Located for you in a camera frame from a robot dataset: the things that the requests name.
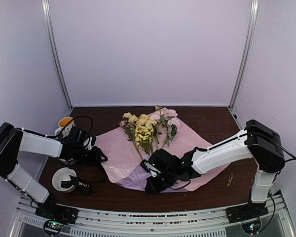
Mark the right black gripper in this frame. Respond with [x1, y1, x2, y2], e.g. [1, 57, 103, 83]
[146, 168, 178, 195]

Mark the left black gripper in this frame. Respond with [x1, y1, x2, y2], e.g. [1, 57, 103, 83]
[74, 145, 108, 167]

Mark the purple pink wrapping paper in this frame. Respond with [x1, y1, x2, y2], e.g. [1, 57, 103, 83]
[96, 111, 213, 193]

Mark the cream rose flower stem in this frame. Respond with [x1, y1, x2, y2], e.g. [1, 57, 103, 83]
[118, 112, 153, 160]

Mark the small yellow daisy bunch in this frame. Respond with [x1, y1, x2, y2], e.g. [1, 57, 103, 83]
[135, 125, 154, 155]

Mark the pink rose flower stem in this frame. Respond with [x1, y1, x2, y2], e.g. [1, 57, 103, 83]
[149, 106, 181, 149]

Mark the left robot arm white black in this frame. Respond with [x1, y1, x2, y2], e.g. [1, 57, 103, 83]
[0, 122, 108, 219]

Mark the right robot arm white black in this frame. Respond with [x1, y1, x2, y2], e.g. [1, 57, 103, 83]
[141, 119, 285, 218]

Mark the white scalloped bowl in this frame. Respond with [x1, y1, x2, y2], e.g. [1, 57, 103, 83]
[58, 158, 77, 165]

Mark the black printed ribbon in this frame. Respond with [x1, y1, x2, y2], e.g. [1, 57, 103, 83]
[60, 175, 107, 195]

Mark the white round bowl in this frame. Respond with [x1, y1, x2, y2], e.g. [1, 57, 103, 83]
[52, 167, 76, 193]

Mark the patterned white mug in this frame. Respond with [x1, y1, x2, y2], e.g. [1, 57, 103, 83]
[54, 117, 75, 137]

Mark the fallen green stem piece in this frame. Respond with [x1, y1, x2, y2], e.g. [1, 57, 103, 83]
[226, 173, 233, 187]

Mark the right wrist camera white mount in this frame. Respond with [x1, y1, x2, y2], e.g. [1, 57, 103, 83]
[140, 159, 160, 177]

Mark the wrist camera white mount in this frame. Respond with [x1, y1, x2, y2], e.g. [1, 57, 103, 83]
[140, 159, 160, 177]
[83, 136, 96, 150]

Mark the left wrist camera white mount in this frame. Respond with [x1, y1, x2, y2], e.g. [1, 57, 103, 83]
[83, 136, 96, 150]

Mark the aluminium front rail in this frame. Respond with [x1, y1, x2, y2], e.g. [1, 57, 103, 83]
[16, 190, 293, 237]

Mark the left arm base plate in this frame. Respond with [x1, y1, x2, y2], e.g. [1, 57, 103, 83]
[35, 205, 78, 224]

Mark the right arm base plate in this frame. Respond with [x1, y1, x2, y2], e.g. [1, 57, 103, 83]
[226, 204, 268, 224]

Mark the left aluminium corner post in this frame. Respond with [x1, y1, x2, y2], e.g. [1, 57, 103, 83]
[41, 0, 73, 110]

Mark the aluminium corner post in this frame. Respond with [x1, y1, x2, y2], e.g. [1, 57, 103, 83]
[228, 0, 259, 110]
[41, 0, 73, 110]

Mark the right aluminium corner post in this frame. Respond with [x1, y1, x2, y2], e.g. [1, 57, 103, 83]
[228, 0, 259, 110]

